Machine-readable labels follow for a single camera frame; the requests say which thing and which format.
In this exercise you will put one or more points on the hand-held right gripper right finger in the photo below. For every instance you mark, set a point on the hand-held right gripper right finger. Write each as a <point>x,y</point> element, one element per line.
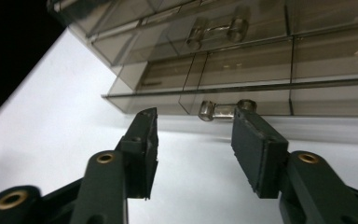
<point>258,152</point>

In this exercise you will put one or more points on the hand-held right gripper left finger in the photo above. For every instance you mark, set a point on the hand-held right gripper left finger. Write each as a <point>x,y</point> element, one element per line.
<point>140,161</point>

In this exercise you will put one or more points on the smoky clear plastic drawer organizer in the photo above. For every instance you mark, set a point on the smoky clear plastic drawer organizer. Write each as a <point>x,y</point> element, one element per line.
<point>121,81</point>

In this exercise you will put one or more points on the white foam board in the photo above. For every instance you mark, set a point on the white foam board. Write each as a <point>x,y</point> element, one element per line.
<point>59,130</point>

